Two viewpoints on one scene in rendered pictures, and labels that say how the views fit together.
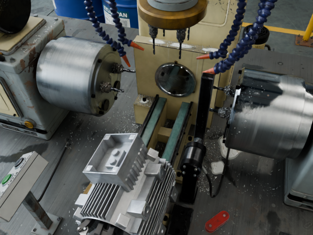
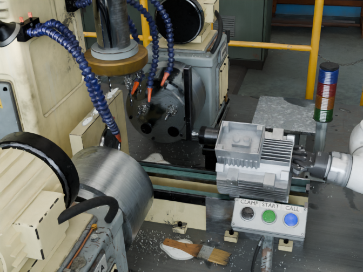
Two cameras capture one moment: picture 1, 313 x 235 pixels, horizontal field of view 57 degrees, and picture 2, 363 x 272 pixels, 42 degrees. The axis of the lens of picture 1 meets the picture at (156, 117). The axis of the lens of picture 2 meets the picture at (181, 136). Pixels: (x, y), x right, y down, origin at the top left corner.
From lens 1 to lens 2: 1.35 m
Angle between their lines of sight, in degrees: 69
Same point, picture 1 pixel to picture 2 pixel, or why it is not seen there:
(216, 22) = (78, 82)
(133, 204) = (276, 135)
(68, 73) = (128, 178)
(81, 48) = (98, 159)
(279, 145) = (203, 94)
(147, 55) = (91, 141)
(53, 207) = not seen: outside the picture
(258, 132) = (197, 95)
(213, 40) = (83, 101)
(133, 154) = (239, 126)
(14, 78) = (118, 238)
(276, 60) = not seen: hidden behind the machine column
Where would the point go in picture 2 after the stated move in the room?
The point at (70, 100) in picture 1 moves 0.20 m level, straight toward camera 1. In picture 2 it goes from (145, 205) to (215, 183)
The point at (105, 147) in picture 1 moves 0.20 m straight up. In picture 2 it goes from (226, 153) to (226, 86)
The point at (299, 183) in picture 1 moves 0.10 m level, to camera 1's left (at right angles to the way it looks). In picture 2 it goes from (212, 114) to (215, 127)
